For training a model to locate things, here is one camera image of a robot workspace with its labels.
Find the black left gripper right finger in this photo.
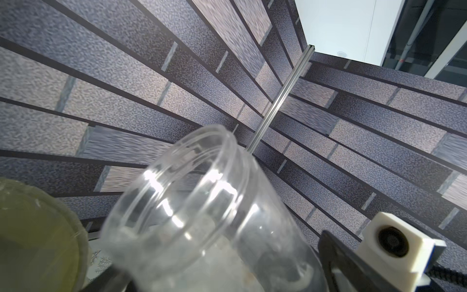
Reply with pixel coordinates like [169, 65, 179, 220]
[318, 231, 398, 292]

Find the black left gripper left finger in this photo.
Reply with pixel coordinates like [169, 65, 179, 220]
[81, 265, 137, 292]

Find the clear glass jar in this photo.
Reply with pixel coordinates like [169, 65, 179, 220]
[101, 125, 327, 292]

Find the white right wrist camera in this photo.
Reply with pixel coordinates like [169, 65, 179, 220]
[355, 212, 446, 292]

